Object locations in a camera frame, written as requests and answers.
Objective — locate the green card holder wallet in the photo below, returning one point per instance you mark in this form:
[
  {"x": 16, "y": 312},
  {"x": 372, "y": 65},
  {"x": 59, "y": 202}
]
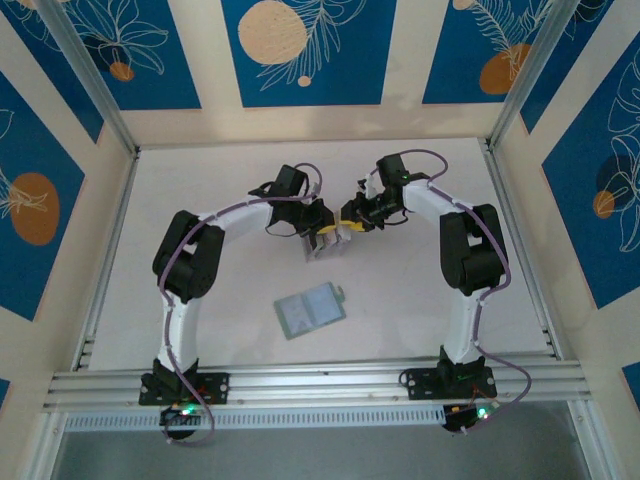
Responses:
[{"x": 310, "y": 312}]

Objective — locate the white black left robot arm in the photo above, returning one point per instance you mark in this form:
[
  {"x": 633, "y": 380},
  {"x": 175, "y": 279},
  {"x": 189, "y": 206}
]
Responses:
[{"x": 185, "y": 320}]

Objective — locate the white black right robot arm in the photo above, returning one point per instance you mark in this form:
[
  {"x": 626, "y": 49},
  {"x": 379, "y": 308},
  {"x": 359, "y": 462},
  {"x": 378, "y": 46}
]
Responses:
[{"x": 467, "y": 320}]

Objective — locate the black controller board with LED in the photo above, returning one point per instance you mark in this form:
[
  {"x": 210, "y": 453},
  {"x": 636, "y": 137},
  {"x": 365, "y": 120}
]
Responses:
[
  {"x": 180, "y": 417},
  {"x": 467, "y": 417}
]

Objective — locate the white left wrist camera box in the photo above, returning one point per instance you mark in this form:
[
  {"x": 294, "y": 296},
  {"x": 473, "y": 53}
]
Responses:
[{"x": 315, "y": 189}]

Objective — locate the aluminium side rail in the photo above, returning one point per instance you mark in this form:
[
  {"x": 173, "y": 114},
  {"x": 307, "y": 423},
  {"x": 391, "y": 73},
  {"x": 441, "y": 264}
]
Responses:
[
  {"x": 122, "y": 200},
  {"x": 495, "y": 175}
]

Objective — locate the long aluminium frame rail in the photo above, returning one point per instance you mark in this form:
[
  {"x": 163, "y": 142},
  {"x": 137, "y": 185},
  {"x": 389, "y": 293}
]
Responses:
[{"x": 320, "y": 385}]

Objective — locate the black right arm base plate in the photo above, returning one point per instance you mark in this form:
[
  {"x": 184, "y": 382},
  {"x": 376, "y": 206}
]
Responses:
[{"x": 420, "y": 382}]

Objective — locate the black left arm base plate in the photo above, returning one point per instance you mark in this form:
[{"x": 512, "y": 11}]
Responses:
[{"x": 215, "y": 387}]

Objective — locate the aluminium frame post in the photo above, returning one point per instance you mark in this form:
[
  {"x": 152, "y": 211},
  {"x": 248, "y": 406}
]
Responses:
[
  {"x": 85, "y": 75},
  {"x": 535, "y": 75}
]

